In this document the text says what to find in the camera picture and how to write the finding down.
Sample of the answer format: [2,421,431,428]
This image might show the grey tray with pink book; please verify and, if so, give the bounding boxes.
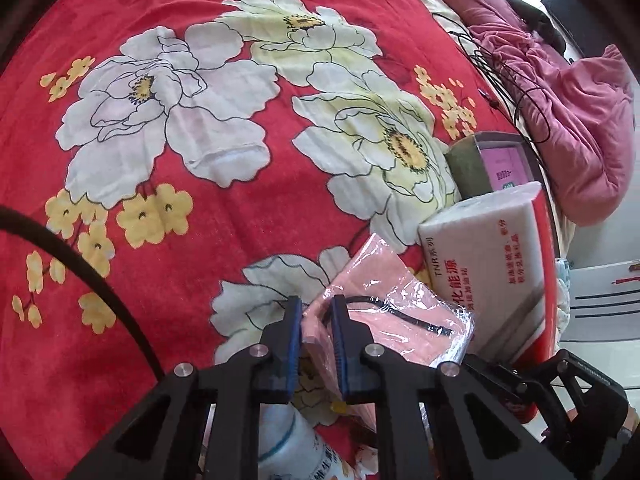
[445,131,544,200]

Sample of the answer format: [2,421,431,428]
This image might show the black monitor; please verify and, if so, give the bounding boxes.
[541,0,615,58]

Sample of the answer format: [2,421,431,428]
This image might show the white orange vitamin bottle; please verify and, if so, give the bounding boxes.
[258,404,354,480]

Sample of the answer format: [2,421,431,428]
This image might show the red white tissue box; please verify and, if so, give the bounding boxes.
[418,182,556,372]

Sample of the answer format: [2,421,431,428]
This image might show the pink crumpled duvet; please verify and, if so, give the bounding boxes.
[442,0,634,226]

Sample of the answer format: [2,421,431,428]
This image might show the red floral blanket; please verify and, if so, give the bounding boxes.
[0,0,566,480]

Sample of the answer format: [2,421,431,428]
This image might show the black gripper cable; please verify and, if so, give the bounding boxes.
[0,205,167,380]

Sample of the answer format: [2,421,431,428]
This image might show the cream bed sheet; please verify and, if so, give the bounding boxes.
[420,0,576,258]

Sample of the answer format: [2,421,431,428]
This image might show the pink cloth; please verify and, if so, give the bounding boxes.
[302,234,474,396]

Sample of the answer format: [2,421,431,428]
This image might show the black tangled cable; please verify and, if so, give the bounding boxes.
[432,12,554,143]

